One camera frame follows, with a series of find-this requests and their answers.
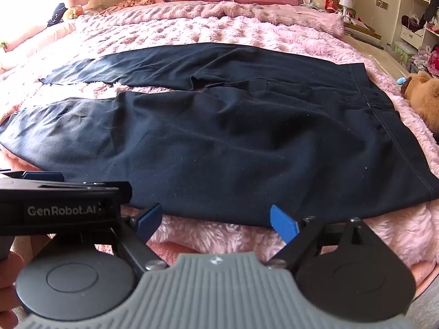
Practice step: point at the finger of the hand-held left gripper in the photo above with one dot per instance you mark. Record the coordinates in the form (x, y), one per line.
(103, 190)
(43, 175)

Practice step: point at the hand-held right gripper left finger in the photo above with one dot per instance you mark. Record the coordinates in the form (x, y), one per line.
(150, 217)

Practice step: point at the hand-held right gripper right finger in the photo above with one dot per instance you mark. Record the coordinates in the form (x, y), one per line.
(283, 223)

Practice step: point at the black pants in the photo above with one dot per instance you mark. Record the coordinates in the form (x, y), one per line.
(219, 137)

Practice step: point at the person's left hand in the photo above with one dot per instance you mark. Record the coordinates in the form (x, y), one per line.
(7, 274)

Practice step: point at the pink long-fur blanket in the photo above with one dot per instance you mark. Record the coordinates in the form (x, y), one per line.
(394, 233)

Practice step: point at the orange plush toy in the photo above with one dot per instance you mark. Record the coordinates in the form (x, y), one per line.
(75, 12)

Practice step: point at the pink tufted bedspread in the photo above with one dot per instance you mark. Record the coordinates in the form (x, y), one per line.
(171, 29)

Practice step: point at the small blue toy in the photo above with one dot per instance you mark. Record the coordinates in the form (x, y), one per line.
(400, 81)

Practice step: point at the large brown teddy bear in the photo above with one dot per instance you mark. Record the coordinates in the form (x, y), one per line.
(423, 94)

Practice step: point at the floral pink pillow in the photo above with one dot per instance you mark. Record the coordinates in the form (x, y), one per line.
(135, 1)

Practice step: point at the fluffy pink cushion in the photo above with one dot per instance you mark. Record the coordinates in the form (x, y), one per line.
(274, 15)

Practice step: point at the wooden nightstand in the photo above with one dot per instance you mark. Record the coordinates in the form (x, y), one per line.
(365, 29)

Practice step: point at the red snack bag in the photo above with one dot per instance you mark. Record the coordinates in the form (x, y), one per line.
(331, 1)

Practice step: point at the white shelf unit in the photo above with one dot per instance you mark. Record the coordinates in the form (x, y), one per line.
(416, 31)

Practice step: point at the wall switch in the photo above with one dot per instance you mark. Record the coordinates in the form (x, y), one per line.
(382, 4)

